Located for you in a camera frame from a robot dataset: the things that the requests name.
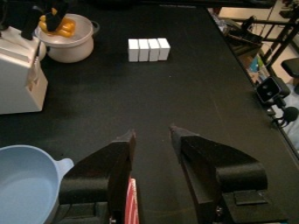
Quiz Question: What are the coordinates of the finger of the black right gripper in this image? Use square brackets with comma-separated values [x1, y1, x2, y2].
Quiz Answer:
[44, 0, 72, 32]
[20, 7, 44, 41]

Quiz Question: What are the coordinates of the black table-edge camera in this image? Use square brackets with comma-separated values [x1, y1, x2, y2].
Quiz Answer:
[255, 75, 292, 104]

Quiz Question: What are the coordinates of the white toy toaster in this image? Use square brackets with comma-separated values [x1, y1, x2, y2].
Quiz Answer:
[0, 25, 49, 116]

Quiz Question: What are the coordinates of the black camera mount knob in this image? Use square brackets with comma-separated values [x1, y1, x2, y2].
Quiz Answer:
[271, 99, 299, 128]

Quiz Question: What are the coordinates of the light blue toy pot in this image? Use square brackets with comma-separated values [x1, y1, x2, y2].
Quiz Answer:
[0, 144, 76, 224]

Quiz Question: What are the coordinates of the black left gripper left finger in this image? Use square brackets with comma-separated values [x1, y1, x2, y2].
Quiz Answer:
[50, 129, 137, 224]

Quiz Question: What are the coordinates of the white toy cooking pot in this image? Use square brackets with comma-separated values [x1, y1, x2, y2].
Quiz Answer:
[33, 13, 100, 64]

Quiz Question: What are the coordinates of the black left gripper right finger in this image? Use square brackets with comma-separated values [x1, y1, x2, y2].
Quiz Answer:
[168, 125, 289, 224]

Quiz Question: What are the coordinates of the white rectangular block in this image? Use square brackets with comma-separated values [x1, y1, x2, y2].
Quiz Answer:
[156, 37, 172, 61]
[137, 38, 150, 62]
[146, 38, 161, 62]
[126, 38, 140, 63]

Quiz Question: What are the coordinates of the black clamp gear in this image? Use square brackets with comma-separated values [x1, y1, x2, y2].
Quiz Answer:
[227, 15, 265, 46]

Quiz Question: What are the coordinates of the orange toy squash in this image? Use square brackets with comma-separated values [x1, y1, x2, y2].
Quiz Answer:
[37, 8, 77, 39]

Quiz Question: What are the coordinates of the black chair seat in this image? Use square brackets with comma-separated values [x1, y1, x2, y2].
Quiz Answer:
[280, 57, 299, 79]

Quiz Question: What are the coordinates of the black metal frame strut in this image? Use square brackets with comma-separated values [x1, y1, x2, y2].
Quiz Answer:
[260, 16, 299, 68]

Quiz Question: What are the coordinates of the salmon sushi toy block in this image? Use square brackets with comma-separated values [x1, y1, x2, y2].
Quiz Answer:
[125, 178, 141, 224]

